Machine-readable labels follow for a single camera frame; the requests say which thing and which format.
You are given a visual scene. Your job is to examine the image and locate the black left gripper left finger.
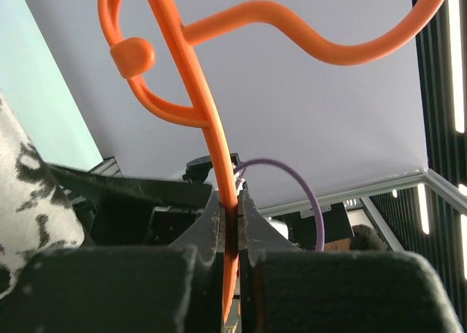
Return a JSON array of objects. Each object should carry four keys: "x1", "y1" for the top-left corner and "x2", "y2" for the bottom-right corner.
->
[{"x1": 1, "y1": 193, "x2": 224, "y2": 332}]

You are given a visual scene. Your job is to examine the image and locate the orange plastic hanger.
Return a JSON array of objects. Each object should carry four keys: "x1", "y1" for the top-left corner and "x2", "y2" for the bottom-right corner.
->
[{"x1": 98, "y1": 0, "x2": 444, "y2": 315}]

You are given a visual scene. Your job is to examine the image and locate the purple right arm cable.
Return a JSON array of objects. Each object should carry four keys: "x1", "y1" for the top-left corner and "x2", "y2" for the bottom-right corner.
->
[{"x1": 233, "y1": 158, "x2": 326, "y2": 253}]

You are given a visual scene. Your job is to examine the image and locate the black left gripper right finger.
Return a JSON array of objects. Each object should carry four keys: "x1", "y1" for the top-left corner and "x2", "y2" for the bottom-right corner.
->
[{"x1": 238, "y1": 191, "x2": 463, "y2": 332}]

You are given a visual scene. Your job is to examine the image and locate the black white patterned trousers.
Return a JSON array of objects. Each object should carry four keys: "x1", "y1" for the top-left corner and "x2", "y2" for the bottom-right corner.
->
[{"x1": 1, "y1": 99, "x2": 85, "y2": 299}]

